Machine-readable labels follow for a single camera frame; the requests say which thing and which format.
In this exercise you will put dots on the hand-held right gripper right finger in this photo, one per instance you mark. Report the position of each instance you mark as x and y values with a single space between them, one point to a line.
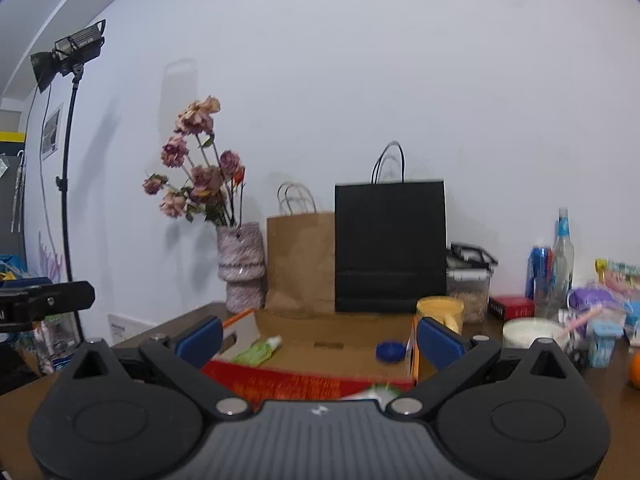
440 342

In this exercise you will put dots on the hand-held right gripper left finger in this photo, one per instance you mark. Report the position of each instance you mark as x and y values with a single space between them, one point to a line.
200 341

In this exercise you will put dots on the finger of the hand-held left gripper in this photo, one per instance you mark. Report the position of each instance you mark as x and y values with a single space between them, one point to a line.
60 299

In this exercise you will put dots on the red cardboard box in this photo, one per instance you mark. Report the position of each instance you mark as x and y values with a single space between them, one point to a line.
300 382

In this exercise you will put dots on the blue bottle cap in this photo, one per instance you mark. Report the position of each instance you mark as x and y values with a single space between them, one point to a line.
390 351

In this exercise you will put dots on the green tube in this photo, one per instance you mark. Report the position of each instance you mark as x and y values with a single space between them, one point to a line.
255 352

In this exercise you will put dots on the clear container with black lid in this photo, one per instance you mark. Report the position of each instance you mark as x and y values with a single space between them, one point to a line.
470 295

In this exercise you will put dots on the white paper box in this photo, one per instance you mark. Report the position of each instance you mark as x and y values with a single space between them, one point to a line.
122 330

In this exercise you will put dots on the small red box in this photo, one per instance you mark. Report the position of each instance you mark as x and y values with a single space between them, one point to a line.
510 306

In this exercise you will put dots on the purple speckled vase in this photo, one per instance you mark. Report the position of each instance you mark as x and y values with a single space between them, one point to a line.
242 265

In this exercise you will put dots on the white bowl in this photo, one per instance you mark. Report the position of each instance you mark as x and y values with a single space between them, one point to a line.
530 332

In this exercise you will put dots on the black paper bag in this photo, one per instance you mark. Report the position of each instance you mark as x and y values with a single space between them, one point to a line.
390 245

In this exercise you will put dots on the blue packet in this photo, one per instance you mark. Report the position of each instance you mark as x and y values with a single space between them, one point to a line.
537 270

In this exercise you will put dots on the brown paper bag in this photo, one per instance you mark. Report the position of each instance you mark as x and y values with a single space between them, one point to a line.
300 265

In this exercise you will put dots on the pink stick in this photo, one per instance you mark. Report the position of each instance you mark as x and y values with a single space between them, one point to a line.
582 321

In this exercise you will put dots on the clear glass bottle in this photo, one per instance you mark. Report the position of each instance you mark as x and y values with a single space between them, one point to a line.
562 260

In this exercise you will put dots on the purple plastic bag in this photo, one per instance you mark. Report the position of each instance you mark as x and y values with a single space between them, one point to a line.
592 300

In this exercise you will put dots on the dried pink flowers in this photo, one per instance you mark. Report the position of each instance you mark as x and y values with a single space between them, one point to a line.
202 177

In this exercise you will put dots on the light blue plastic package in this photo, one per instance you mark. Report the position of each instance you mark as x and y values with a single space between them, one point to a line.
605 342

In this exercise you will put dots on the colourful snack package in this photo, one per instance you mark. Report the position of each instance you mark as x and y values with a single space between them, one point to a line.
620 272

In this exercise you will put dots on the orange fruit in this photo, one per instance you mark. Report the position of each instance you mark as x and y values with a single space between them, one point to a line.
636 370

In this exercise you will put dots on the black studio light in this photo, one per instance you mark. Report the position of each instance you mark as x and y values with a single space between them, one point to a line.
75 46

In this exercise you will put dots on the wall poster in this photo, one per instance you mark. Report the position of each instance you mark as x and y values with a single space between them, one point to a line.
51 132

